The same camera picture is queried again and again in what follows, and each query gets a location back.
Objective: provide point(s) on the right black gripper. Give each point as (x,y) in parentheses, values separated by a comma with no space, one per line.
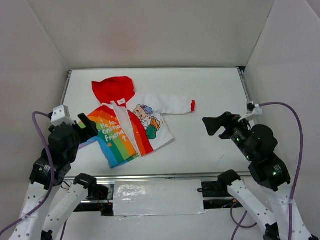
(226,129)

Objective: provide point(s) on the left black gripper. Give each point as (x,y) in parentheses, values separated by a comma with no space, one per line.
(78,130)

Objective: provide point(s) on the rainbow hooded kids jacket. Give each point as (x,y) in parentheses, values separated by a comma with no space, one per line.
(131,124)

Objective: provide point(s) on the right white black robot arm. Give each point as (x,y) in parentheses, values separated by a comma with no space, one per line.
(257,143)

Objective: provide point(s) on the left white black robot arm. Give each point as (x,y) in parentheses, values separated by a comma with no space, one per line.
(37,220)

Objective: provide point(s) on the white foil-taped cover panel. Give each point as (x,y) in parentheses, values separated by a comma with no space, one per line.
(157,198)

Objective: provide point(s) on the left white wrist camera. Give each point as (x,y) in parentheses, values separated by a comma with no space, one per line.
(60,113)

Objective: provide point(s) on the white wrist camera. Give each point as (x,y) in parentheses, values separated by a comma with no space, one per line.
(254,111)
(60,113)

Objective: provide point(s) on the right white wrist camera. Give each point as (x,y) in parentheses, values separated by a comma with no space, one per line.
(254,111)

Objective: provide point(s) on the aluminium table frame rail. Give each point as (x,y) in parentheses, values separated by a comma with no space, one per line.
(193,151)

